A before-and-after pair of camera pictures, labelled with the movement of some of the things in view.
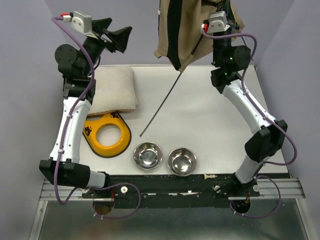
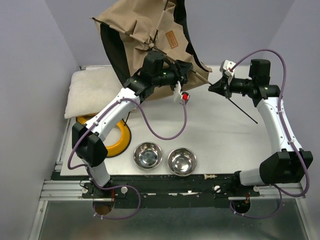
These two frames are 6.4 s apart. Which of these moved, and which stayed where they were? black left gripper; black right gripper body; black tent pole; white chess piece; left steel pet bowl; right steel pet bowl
Moved: black left gripper; black tent pole; black right gripper body
Stayed: right steel pet bowl; white chess piece; left steel pet bowl
